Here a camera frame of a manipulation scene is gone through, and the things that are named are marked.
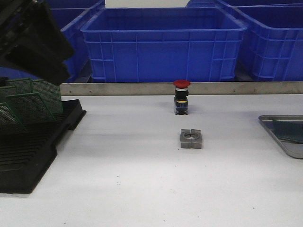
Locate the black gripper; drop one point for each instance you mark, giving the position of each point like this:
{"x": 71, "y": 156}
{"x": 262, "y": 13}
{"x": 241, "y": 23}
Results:
{"x": 32, "y": 42}

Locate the steel table edge rail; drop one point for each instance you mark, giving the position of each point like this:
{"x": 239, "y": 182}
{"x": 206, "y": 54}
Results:
{"x": 197, "y": 88}

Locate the silver metal tray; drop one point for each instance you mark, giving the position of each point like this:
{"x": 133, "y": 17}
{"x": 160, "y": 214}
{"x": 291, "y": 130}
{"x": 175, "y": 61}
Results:
{"x": 292, "y": 149}

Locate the green board rear left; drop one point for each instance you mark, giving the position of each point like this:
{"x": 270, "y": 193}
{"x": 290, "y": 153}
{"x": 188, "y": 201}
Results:
{"x": 23, "y": 85}

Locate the black slotted board rack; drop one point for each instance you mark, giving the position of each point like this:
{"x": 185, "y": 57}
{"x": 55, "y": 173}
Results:
{"x": 25, "y": 158}

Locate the grey metal clamp block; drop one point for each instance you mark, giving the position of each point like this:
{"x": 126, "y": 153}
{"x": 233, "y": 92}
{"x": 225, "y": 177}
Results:
{"x": 191, "y": 138}

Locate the blue crate behind right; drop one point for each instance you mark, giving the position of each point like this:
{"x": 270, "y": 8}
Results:
{"x": 241, "y": 3}

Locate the green board middle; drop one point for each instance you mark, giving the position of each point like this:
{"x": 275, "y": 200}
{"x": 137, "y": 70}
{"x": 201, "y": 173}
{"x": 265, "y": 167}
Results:
{"x": 31, "y": 107}

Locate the red emergency stop button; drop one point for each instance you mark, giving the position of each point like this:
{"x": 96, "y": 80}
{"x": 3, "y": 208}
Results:
{"x": 180, "y": 98}

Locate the green perforated circuit board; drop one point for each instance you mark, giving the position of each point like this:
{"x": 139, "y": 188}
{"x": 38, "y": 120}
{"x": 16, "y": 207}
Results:
{"x": 289, "y": 131}

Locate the green board small left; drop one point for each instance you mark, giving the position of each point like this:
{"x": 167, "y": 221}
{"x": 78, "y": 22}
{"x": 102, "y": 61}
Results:
{"x": 7, "y": 91}

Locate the blue crate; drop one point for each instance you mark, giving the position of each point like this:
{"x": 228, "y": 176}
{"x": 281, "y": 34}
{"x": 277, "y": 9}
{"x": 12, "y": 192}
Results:
{"x": 128, "y": 45}
{"x": 70, "y": 16}
{"x": 272, "y": 46}
{"x": 241, "y": 3}

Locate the blue crate left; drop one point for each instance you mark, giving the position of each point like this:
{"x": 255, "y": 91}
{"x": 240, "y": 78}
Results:
{"x": 70, "y": 16}

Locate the green board front left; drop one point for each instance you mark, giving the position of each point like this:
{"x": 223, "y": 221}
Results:
{"x": 10, "y": 123}

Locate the green board rear right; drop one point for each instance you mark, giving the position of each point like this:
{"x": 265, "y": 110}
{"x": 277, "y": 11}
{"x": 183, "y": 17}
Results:
{"x": 50, "y": 93}

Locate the blue crate centre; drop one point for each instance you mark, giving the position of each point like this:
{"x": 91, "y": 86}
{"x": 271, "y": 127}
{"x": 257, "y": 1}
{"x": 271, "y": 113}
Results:
{"x": 128, "y": 45}

